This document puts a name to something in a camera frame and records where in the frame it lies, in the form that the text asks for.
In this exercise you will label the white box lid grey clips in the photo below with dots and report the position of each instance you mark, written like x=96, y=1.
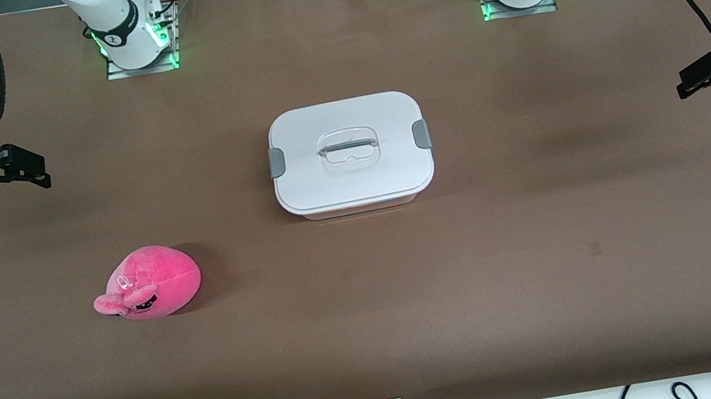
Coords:
x=352, y=182

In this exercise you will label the brown table cover sheet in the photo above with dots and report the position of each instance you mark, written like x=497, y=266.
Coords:
x=422, y=327

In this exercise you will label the pink plastic box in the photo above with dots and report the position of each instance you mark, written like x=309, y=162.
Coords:
x=361, y=208

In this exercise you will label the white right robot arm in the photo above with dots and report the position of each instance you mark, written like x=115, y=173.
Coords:
x=116, y=22

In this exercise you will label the pink plush toy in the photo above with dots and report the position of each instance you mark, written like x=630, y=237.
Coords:
x=164, y=277

